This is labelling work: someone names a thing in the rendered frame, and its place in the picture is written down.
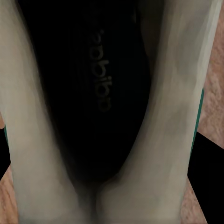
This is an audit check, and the gym shoe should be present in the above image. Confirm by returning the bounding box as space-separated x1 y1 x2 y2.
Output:
0 0 223 224

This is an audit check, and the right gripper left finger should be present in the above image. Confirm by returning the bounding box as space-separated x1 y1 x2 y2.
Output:
0 128 11 180

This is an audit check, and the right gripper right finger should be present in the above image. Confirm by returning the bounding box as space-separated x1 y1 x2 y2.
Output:
187 132 224 224

